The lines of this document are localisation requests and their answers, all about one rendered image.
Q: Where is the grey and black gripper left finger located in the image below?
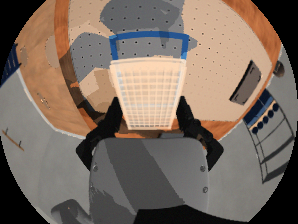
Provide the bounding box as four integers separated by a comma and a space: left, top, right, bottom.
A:
76, 97, 123, 171

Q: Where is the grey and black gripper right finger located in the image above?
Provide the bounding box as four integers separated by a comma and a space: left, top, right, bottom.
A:
176, 96, 224, 171

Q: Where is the beige perforated base plate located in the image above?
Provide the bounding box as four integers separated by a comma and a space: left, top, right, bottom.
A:
68, 0, 273, 122

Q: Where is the blue taped rectangle outline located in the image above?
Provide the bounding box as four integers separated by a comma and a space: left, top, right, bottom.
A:
109, 31, 189, 60

